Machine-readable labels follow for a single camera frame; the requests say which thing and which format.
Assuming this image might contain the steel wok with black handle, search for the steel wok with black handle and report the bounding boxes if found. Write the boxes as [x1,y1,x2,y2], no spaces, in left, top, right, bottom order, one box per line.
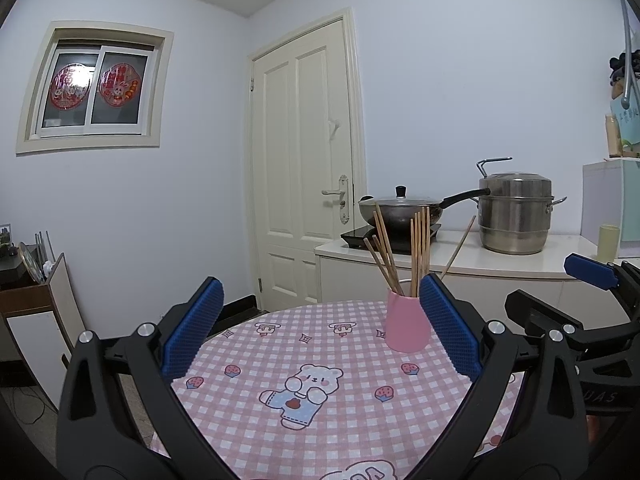
[358,188,492,233]

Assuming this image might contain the white side cabinet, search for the white side cabinet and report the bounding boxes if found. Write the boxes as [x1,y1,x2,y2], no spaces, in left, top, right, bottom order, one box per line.
[0,252,86,411]

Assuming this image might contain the metal plate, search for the metal plate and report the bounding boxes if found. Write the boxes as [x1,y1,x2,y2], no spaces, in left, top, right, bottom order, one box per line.
[19,241,47,285]

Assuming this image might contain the white framed window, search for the white framed window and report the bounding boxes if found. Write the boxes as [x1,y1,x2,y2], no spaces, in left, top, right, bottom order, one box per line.
[15,21,175,156]

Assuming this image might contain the large red window decal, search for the large red window decal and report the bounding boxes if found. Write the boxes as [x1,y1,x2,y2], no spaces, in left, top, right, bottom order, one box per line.
[50,63,93,109]

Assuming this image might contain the pink cup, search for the pink cup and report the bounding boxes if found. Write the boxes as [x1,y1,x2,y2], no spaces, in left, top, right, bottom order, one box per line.
[385,287,432,354]

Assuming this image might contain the white panel door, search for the white panel door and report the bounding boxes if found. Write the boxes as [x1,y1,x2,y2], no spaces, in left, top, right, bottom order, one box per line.
[246,8,368,313]

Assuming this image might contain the stainless steel steamer pot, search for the stainless steel steamer pot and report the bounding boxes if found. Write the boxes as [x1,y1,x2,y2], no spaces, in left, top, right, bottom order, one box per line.
[475,157,568,255]

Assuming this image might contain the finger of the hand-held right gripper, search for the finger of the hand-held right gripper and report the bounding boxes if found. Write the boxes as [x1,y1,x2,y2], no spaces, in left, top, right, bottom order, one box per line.
[504,289,640,356]
[564,253,640,319]

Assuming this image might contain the bunch of chopsticks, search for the bunch of chopsticks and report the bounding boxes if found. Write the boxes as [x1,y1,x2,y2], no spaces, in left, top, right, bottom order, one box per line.
[363,206,477,298]

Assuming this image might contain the red object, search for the red object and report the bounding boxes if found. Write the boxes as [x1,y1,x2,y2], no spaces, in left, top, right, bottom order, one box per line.
[585,412,608,441]

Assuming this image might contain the white kitchen cabinet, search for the white kitchen cabinet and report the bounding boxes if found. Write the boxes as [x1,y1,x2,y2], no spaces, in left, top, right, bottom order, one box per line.
[314,230,640,331]

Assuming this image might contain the dark bundled object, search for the dark bundled object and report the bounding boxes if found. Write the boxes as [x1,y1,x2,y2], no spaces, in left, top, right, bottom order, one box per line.
[609,50,640,86]

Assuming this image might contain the steel rods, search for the steel rods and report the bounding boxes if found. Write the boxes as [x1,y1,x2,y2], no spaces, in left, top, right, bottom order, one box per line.
[34,230,55,267]

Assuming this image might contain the glass wok lid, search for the glass wok lid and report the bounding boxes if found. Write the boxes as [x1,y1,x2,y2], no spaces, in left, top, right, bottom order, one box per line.
[360,186,443,208]

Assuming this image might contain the silver door handle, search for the silver door handle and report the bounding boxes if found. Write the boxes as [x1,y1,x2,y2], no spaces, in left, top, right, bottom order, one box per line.
[321,175,351,224]

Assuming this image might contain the pale yellow cup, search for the pale yellow cup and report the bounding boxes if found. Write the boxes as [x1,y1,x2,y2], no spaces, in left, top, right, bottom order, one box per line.
[598,224,621,264]

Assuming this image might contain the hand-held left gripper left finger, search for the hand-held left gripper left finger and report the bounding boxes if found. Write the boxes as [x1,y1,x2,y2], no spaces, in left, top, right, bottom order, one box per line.
[56,275,236,480]

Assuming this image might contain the pale printed box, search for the pale printed box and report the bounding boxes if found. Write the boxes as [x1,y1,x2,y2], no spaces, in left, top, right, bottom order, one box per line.
[610,97,640,158]

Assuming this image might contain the white mini fridge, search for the white mini fridge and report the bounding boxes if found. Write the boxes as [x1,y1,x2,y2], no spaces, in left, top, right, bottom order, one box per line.
[581,158,640,262]

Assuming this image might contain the black cable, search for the black cable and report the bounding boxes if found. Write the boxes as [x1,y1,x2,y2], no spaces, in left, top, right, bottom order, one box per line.
[10,387,48,426]

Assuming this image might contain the grey hose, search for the grey hose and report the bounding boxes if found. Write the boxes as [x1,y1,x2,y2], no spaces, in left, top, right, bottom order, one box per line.
[619,0,638,110]

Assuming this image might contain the cream bottle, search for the cream bottle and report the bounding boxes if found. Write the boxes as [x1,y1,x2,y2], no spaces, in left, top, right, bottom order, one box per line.
[605,114,622,158]

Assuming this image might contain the black induction cooktop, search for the black induction cooktop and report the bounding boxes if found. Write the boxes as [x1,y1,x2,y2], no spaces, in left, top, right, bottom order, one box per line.
[341,223,443,254]

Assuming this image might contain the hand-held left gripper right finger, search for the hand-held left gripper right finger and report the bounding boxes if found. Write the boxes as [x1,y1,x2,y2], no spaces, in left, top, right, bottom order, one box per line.
[407,272,591,480]

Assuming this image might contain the red rabbit window decal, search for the red rabbit window decal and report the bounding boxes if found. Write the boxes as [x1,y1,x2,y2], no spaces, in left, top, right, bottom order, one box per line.
[98,62,139,106]

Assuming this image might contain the pink checkered tablecloth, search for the pink checkered tablecloth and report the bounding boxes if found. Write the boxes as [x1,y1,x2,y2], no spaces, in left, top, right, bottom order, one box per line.
[150,300,526,480]

